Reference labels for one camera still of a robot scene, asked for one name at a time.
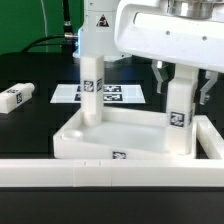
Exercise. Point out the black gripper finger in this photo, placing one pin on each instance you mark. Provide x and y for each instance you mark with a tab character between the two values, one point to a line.
212	78

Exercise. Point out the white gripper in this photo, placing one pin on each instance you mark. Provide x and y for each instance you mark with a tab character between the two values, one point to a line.
144	28

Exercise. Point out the white L-shaped fence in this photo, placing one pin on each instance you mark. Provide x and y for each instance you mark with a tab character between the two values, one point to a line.
205	170

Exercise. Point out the fiducial marker sheet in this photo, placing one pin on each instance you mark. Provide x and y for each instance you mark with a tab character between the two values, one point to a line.
125	94

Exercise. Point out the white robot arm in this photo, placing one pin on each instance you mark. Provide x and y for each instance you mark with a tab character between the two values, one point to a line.
96	35

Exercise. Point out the white desk top tray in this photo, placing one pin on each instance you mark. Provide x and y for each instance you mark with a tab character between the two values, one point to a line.
125	134

